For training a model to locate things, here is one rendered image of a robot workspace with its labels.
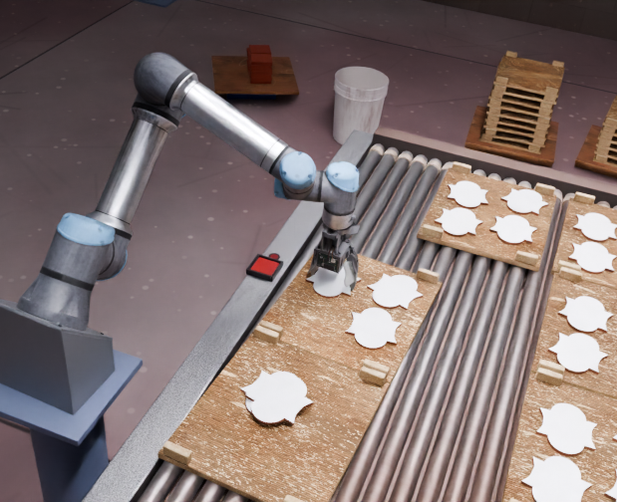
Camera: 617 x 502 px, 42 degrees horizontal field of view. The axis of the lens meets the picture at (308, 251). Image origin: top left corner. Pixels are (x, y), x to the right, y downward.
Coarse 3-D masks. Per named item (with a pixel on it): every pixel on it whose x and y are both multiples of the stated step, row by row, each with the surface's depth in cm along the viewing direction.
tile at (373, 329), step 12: (372, 312) 198; (384, 312) 199; (360, 324) 194; (372, 324) 195; (384, 324) 195; (396, 324) 196; (360, 336) 191; (372, 336) 191; (384, 336) 192; (372, 348) 188
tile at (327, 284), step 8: (320, 272) 209; (328, 272) 210; (344, 272) 210; (312, 280) 206; (320, 280) 207; (328, 280) 207; (336, 280) 207; (360, 280) 209; (320, 288) 204; (328, 288) 204; (336, 288) 205; (344, 288) 205; (320, 296) 203; (328, 296) 202; (336, 296) 203
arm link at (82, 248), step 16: (64, 224) 169; (80, 224) 168; (96, 224) 170; (64, 240) 168; (80, 240) 167; (96, 240) 169; (112, 240) 173; (48, 256) 169; (64, 256) 167; (80, 256) 168; (96, 256) 170; (112, 256) 179; (64, 272) 167; (80, 272) 168; (96, 272) 171
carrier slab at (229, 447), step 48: (240, 384) 177; (336, 384) 179; (384, 384) 180; (192, 432) 165; (240, 432) 166; (288, 432) 167; (336, 432) 168; (240, 480) 157; (288, 480) 158; (336, 480) 158
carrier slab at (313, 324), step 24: (360, 264) 215; (384, 264) 216; (288, 288) 204; (312, 288) 205; (360, 288) 207; (432, 288) 209; (288, 312) 197; (312, 312) 198; (336, 312) 199; (360, 312) 199; (408, 312) 201; (288, 336) 190; (312, 336) 191; (336, 336) 192; (408, 336) 194; (336, 360) 185; (360, 360) 186; (384, 360) 187
